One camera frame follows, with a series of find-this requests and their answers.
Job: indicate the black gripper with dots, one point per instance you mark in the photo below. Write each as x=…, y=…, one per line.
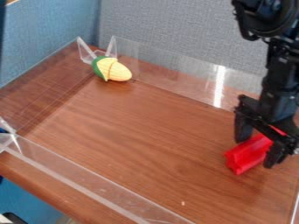
x=282, y=130

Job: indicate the red plastic block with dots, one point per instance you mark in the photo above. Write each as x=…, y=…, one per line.
x=248, y=154

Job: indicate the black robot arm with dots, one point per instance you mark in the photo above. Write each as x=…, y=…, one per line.
x=272, y=21

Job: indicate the clear acrylic back barrier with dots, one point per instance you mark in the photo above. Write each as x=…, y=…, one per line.
x=190, y=77

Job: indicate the clear acrylic barrier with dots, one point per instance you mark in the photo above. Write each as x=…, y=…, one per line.
x=190, y=77
x=139, y=209

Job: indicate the clear acrylic front barrier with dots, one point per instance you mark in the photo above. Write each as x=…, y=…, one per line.
x=139, y=209

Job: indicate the yellow toy corn cob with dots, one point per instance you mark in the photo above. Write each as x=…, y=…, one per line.
x=110, y=69

